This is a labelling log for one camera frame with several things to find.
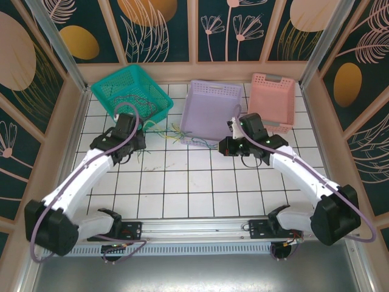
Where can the pink plastic basket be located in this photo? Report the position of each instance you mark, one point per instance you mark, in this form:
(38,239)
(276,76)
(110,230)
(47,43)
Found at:
(273,97)

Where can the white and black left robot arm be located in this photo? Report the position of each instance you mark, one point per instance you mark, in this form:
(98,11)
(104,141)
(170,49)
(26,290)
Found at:
(82,176)

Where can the grey metal tray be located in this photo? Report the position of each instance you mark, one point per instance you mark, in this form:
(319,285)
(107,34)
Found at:
(194,273)

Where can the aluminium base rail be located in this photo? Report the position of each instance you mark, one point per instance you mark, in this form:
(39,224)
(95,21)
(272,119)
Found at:
(194,226)

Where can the purple plastic basket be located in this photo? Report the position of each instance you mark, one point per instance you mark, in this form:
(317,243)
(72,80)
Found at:
(209,106)

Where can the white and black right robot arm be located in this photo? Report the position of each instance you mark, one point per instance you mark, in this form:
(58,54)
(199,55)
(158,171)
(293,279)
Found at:
(301,176)

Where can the green plastic basket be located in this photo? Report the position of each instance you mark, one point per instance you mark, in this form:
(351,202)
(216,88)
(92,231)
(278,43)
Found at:
(121,85)

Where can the aluminium frame post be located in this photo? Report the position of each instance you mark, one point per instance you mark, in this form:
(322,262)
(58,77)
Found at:
(67,57)
(328,39)

